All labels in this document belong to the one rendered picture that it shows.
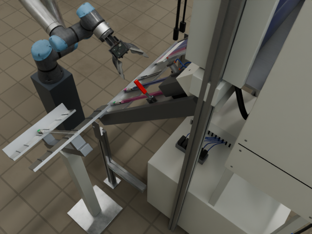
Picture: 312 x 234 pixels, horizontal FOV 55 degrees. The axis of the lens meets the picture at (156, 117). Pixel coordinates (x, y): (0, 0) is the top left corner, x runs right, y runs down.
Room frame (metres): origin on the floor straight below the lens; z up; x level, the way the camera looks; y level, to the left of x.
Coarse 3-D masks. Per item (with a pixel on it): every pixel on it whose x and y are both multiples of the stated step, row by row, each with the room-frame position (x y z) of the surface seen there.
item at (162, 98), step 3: (159, 90) 0.78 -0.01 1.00; (156, 96) 0.73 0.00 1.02; (159, 96) 0.71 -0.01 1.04; (162, 96) 0.70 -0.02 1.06; (171, 96) 0.66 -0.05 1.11; (156, 99) 0.70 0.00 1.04; (159, 99) 0.68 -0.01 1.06; (162, 99) 0.67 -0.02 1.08; (165, 99) 0.66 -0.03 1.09; (168, 99) 0.65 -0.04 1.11; (171, 99) 0.63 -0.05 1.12; (147, 102) 0.71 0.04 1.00
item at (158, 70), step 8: (160, 64) 1.15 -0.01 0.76; (152, 72) 1.08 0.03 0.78; (160, 72) 1.00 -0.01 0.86; (144, 80) 1.02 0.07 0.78; (152, 80) 0.95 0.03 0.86; (128, 96) 0.90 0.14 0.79; (136, 96) 0.85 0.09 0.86; (112, 104) 0.88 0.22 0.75; (120, 104) 0.84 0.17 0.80; (128, 104) 0.80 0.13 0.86
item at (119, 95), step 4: (172, 44) 1.36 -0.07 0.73; (168, 48) 1.31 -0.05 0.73; (164, 52) 1.28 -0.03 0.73; (160, 56) 1.25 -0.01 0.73; (156, 60) 1.21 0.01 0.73; (152, 64) 1.18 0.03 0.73; (148, 68) 1.15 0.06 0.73; (144, 72) 1.12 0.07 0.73; (140, 76) 1.09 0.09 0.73; (132, 80) 1.06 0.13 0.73; (128, 84) 1.02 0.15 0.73; (132, 84) 1.03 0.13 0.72; (124, 88) 1.00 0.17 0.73; (120, 92) 0.97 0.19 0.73; (124, 92) 0.98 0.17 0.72; (116, 96) 0.94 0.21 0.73; (120, 96) 0.95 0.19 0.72; (112, 100) 0.92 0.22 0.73; (116, 100) 0.92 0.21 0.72
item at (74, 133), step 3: (42, 132) 0.68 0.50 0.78; (45, 132) 0.65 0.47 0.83; (48, 132) 0.63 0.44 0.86; (51, 132) 0.62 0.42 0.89; (54, 132) 0.60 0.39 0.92; (57, 132) 0.58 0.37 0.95; (60, 132) 0.57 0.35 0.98; (63, 132) 0.55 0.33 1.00; (66, 132) 0.54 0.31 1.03; (69, 132) 0.53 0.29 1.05; (72, 132) 0.51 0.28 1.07; (75, 132) 0.50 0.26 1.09; (78, 132) 0.51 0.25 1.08; (66, 135) 0.54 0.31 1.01; (69, 135) 0.52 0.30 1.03; (72, 135) 0.51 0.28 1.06; (75, 135) 0.50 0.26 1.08
